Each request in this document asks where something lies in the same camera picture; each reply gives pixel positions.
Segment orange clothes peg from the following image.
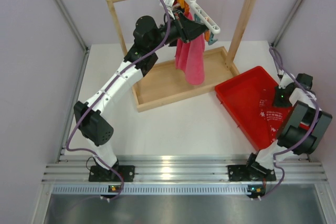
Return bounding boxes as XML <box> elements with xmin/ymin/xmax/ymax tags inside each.
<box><xmin>177</xmin><ymin>0</ymin><xmax>190</xmax><ymax>16</ymax></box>
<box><xmin>204</xmin><ymin>30</ymin><xmax>211</xmax><ymax>42</ymax></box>

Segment teal end clothes peg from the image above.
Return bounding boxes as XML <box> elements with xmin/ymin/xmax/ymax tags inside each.
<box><xmin>207</xmin><ymin>33</ymin><xmax>218</xmax><ymax>46</ymax></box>

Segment red plastic tray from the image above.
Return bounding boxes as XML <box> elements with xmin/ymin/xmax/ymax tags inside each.
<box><xmin>215</xmin><ymin>66</ymin><xmax>278</xmax><ymax>151</ymax></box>

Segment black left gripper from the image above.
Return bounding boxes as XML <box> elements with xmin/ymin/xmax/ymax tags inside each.
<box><xmin>148</xmin><ymin>8</ymin><xmax>208</xmax><ymax>51</ymax></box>

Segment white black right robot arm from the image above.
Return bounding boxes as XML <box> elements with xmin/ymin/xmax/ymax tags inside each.
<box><xmin>245</xmin><ymin>73</ymin><xmax>332</xmax><ymax>180</ymax></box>

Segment red patterned sock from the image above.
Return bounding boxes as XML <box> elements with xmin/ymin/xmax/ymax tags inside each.
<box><xmin>259</xmin><ymin>89</ymin><xmax>291</xmax><ymax>142</ymax></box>

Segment white clip hanger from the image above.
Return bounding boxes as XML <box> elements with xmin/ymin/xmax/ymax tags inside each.
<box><xmin>183</xmin><ymin>0</ymin><xmax>221</xmax><ymax>35</ymax></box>

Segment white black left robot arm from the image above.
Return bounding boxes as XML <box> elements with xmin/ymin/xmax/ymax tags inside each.
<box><xmin>74</xmin><ymin>7</ymin><xmax>210</xmax><ymax>182</ymax></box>

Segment teal middle clothes peg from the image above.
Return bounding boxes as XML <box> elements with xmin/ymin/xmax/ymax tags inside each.
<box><xmin>194</xmin><ymin>14</ymin><xmax>203</xmax><ymax>24</ymax></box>

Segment wooden clothes rack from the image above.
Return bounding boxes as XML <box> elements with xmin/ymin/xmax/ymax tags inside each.
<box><xmin>106</xmin><ymin>0</ymin><xmax>256</xmax><ymax>112</ymax></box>

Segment perforated cable duct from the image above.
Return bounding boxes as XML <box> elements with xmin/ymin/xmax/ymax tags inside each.
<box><xmin>52</xmin><ymin>183</ymin><xmax>266</xmax><ymax>196</ymax></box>

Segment pink towel sock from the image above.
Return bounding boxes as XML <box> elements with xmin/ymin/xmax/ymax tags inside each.
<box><xmin>175</xmin><ymin>34</ymin><xmax>205</xmax><ymax>86</ymax></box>

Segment aluminium mounting rail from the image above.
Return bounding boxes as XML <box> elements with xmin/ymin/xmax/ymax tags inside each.
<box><xmin>42</xmin><ymin>155</ymin><xmax>328</xmax><ymax>184</ymax></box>

